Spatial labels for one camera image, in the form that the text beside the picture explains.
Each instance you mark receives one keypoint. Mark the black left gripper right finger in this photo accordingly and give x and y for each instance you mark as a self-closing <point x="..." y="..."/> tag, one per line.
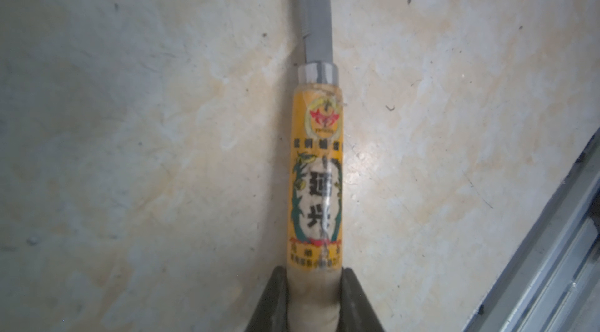
<point x="356" y="314"/>

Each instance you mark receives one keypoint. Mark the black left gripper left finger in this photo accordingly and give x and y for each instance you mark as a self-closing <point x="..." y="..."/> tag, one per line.
<point x="270" y="314"/>

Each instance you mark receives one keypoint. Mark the small sickle wooden handle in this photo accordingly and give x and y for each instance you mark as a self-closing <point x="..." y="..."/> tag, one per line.
<point x="315" y="250"/>

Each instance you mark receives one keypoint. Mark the aluminium mounting rail base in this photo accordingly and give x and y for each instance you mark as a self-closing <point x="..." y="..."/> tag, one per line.
<point x="552" y="281"/>

